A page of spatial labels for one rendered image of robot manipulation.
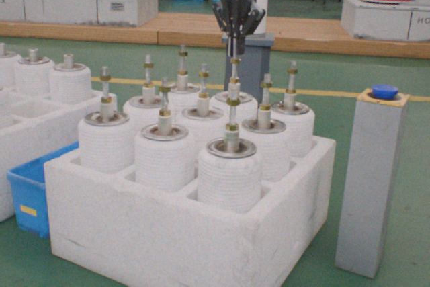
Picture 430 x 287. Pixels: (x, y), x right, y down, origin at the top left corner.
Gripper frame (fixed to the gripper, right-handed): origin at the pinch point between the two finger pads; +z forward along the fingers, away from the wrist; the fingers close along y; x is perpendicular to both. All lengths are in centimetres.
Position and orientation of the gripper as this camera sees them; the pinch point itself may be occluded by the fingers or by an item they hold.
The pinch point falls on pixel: (236, 46)
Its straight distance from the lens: 95.2
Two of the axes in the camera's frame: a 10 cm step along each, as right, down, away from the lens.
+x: -7.7, 2.0, -6.1
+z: -0.2, 9.4, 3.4
